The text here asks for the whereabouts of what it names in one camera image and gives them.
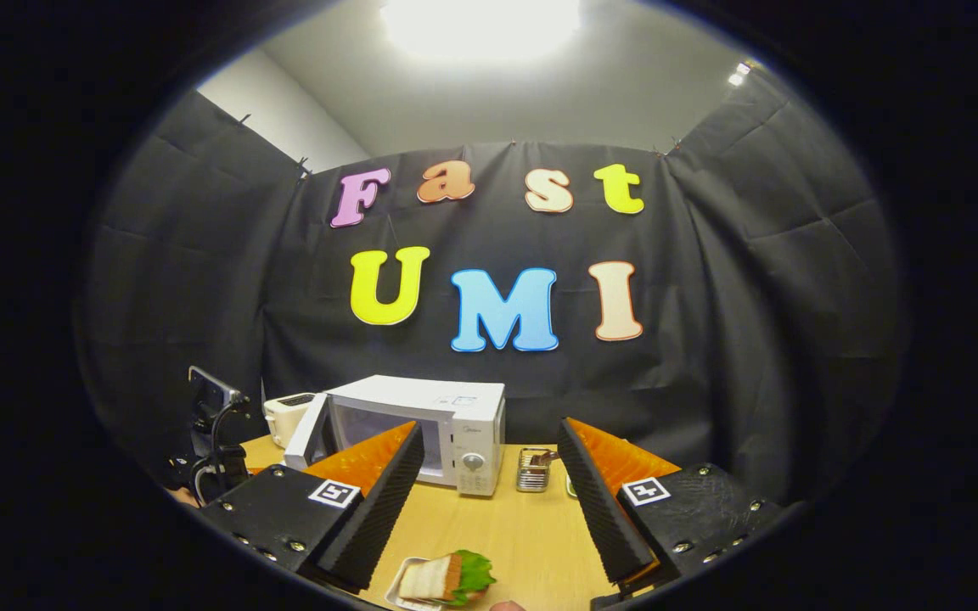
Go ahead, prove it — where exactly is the white microwave oven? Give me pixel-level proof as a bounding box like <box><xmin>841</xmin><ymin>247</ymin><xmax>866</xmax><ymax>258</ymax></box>
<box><xmin>284</xmin><ymin>375</ymin><xmax>507</xmax><ymax>497</ymax></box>

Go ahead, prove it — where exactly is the black backdrop cloth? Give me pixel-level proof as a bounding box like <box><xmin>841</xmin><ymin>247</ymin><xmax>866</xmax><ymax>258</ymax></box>
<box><xmin>73</xmin><ymin>64</ymin><xmax>910</xmax><ymax>510</ymax></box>

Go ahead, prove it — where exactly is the small white plate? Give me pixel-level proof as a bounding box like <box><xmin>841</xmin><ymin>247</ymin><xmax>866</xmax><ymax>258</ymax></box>
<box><xmin>385</xmin><ymin>556</ymin><xmax>456</xmax><ymax>611</ymax></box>

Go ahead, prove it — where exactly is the ceiling light panel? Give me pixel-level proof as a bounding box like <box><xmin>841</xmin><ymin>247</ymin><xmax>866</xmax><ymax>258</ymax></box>
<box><xmin>380</xmin><ymin>0</ymin><xmax>582</xmax><ymax>64</ymax></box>

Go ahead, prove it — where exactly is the metal wire utensil holder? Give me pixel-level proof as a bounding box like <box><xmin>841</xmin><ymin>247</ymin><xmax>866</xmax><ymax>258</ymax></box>
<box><xmin>516</xmin><ymin>447</ymin><xmax>558</xmax><ymax>494</ymax></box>

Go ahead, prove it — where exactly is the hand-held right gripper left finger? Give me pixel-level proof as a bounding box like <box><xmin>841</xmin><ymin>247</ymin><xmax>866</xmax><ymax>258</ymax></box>
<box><xmin>198</xmin><ymin>422</ymin><xmax>426</xmax><ymax>595</ymax></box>

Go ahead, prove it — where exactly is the sandwich with lettuce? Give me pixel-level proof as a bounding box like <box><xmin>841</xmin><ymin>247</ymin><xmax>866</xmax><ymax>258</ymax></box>
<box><xmin>398</xmin><ymin>550</ymin><xmax>497</xmax><ymax>605</ymax></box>

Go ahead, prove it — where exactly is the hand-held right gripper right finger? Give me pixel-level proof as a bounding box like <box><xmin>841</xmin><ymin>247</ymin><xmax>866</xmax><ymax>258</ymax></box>
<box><xmin>557</xmin><ymin>418</ymin><xmax>787</xmax><ymax>586</ymax></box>

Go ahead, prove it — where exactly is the white toaster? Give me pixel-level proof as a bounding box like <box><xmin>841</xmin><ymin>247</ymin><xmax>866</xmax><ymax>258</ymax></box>
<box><xmin>263</xmin><ymin>392</ymin><xmax>317</xmax><ymax>449</ymax></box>

